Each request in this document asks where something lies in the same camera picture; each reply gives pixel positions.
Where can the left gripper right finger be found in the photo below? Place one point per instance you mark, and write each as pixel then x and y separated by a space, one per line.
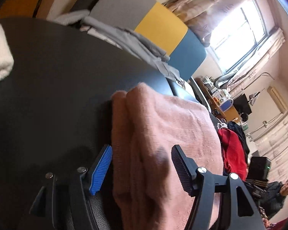
pixel 221 202

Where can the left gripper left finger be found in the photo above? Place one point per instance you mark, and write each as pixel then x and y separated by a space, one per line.
pixel 66 203

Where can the pink knit sweater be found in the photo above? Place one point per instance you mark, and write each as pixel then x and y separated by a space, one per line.
pixel 145 127

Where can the blue folding chair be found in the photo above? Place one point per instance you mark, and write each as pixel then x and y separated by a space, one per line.
pixel 226 105

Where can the red knit sweater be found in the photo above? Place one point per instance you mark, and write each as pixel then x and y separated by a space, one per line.
pixel 232 153

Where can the white window curtain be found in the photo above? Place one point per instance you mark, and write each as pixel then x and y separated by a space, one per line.
pixel 273 144

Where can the dark navy garment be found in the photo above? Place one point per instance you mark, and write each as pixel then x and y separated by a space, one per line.
pixel 242 137

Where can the wooden side desk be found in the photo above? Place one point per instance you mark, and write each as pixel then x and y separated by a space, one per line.
pixel 215 98

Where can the black monitor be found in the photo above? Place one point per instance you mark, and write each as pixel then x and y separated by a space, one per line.
pixel 242 105

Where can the grey garment on chair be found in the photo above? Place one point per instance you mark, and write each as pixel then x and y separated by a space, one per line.
pixel 135 44

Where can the beige patterned curtain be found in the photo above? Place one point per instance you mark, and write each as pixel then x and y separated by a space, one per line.
pixel 203 16

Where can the grey yellow blue chair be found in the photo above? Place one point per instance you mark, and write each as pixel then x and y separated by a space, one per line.
pixel 153 21

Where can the wall air conditioner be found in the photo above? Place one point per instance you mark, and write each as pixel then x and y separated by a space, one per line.
pixel 278 99

